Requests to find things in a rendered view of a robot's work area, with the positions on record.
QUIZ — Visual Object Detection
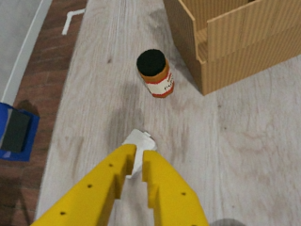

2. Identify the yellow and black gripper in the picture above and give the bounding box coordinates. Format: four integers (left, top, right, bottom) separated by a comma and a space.
30, 143, 210, 226

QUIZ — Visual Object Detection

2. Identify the white lidded storage box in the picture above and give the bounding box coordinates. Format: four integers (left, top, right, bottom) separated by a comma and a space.
120, 129, 156, 178

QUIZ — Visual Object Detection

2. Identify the brown cardboard box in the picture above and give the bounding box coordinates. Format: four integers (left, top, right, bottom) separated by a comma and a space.
163, 0, 301, 96

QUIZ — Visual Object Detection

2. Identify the paprika spice jar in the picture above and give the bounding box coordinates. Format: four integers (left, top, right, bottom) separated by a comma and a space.
136, 48, 174, 98

